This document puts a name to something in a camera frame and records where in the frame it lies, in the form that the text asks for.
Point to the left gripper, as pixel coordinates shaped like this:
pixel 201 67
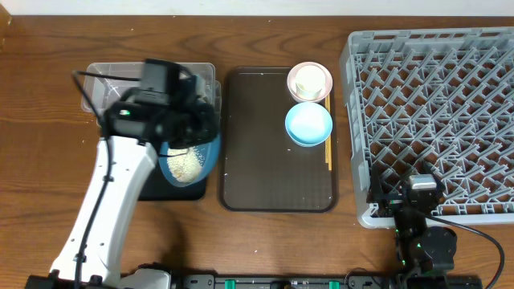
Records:
pixel 206 113

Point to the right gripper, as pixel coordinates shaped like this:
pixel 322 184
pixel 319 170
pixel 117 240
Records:
pixel 391 202

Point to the white rice pile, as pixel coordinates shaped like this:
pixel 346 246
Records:
pixel 183 164

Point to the dark blue plate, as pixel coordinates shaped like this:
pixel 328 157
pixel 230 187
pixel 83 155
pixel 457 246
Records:
pixel 209 92

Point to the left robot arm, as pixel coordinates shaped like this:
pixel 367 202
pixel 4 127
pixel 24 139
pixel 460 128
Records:
pixel 91 257

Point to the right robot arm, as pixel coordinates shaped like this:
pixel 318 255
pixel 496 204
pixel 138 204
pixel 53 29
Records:
pixel 423 249

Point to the clear plastic waste bin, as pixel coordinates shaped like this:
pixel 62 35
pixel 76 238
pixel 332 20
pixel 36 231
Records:
pixel 105 84

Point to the grey dishwasher rack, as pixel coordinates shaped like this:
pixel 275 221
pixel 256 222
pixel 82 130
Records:
pixel 444 96

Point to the black rectangular tray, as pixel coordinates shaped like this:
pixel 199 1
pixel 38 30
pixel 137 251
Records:
pixel 159 187

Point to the brown serving tray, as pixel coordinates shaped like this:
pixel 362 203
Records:
pixel 261 168

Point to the light blue bowl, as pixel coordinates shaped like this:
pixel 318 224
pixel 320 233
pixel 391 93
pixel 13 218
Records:
pixel 308 124

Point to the wooden chopstick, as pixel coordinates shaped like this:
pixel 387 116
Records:
pixel 327 141
pixel 330 168

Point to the pink bowl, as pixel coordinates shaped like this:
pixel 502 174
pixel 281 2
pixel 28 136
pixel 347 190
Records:
pixel 292 86

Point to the cream cup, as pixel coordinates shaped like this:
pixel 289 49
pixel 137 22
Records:
pixel 309 80

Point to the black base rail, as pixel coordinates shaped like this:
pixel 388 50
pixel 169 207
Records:
pixel 350 282

